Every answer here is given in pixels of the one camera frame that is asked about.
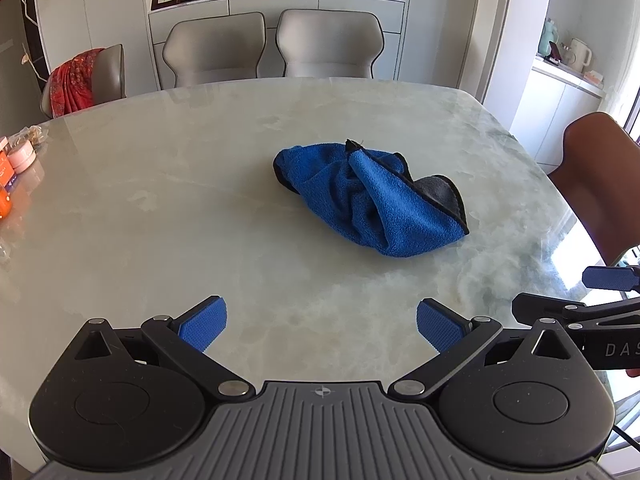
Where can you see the orange box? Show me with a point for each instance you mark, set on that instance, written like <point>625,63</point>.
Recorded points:
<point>4,170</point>

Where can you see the red patterned cloth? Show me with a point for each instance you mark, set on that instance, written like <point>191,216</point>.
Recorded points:
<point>75,82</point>

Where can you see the pink jar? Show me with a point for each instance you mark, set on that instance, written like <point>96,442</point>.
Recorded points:
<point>22,156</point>

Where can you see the brown leather chair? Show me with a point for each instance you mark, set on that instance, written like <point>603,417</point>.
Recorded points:
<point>600,175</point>

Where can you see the beige chair with draped cloth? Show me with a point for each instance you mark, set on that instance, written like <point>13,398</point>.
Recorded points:
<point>114,75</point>

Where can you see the white kettle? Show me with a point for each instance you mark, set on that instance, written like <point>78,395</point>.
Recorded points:
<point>580,52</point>

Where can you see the orange packet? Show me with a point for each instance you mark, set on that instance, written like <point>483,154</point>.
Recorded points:
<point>4,204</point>

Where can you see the beige dining chair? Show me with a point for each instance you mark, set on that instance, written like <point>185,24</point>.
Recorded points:
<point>215,50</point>
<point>327,42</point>

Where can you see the white side cabinet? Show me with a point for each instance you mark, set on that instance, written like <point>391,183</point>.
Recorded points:
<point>545,110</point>

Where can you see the teal bottle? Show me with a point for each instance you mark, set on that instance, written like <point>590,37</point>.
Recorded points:
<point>547,35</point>

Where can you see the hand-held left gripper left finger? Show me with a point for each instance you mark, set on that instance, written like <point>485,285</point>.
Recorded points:
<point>202,322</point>

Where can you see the clear plastic bag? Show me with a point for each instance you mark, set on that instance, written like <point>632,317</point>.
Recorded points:
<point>30,135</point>

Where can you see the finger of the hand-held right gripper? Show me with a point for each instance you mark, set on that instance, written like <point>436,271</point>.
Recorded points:
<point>610,278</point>
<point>550,309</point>

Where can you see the blue towel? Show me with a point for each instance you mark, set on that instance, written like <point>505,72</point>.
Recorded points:
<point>390,210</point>

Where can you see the pink tissue box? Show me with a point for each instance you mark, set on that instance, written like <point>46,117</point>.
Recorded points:
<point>595,78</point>

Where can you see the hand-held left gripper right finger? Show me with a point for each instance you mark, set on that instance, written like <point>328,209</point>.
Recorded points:
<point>440,327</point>

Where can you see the red phone stand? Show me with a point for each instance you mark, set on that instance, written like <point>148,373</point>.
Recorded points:
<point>555,54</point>

